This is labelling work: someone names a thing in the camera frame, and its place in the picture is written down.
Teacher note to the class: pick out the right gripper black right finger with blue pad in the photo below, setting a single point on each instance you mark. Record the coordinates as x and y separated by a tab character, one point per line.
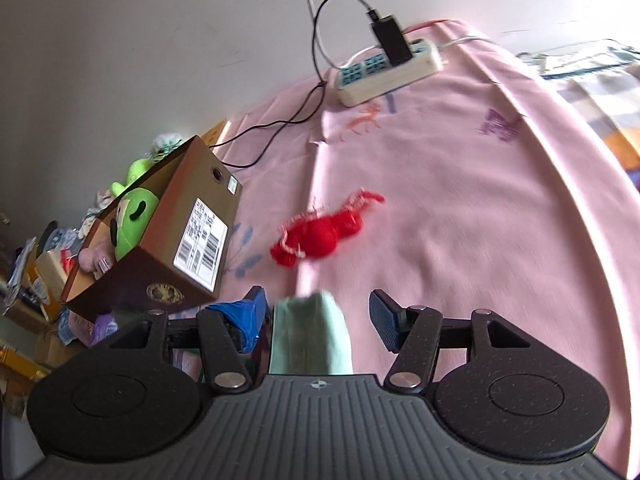
412	335

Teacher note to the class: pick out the pale mint cloth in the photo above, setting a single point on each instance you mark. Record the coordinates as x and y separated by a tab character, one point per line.
310	337

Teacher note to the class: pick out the red knitted toy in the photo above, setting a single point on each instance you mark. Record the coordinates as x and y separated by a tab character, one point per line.
315	236

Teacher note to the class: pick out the brown cardboard shoe box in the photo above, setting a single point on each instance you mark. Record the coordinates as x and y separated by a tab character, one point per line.
178	262

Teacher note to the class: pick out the green round face plush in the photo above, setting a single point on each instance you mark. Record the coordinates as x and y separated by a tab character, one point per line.
133	214

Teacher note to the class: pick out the panda plush with leaves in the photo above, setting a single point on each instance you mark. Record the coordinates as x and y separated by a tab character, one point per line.
163	145

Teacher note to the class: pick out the black power adapter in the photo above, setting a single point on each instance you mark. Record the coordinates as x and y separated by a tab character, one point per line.
390	38

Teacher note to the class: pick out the patterned blanket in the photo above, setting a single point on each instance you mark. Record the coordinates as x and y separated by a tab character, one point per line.
600	79

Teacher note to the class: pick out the white power strip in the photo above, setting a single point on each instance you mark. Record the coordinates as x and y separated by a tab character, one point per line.
365	80

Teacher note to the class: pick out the pink bed sheet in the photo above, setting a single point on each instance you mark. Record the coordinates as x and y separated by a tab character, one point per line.
497	196

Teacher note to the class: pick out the tan cardboard box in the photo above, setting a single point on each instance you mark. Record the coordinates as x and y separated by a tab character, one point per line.
216	134

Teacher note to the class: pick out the green and red plush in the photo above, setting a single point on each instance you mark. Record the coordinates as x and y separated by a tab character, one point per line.
137	169

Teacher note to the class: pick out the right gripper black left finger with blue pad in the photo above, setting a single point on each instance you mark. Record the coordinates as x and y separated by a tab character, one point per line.
229	333

